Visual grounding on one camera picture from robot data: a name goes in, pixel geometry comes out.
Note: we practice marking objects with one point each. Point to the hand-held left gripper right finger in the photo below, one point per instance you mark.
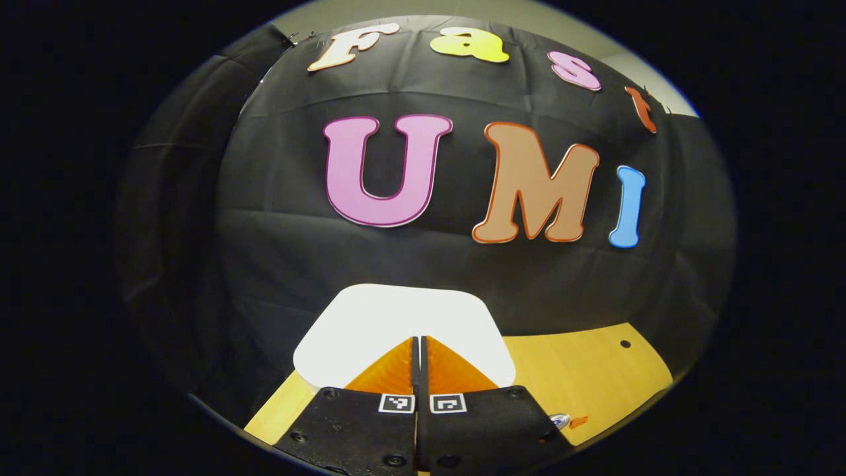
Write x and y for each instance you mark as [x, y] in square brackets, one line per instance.
[489, 430]

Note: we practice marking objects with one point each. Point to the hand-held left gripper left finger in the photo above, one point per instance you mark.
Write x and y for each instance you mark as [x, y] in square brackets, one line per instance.
[357, 430]

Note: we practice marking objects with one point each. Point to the blue pop can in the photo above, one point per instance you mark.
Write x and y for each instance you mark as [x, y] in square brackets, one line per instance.
[560, 420]

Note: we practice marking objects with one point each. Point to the white desktop garbage bin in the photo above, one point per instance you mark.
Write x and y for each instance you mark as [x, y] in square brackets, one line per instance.
[396, 311]

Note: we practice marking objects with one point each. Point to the wooden desktop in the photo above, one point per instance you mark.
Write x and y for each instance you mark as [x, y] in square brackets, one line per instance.
[581, 373]

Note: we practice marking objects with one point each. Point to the black backdrop cloth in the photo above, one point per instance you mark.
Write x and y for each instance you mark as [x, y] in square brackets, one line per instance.
[264, 231]

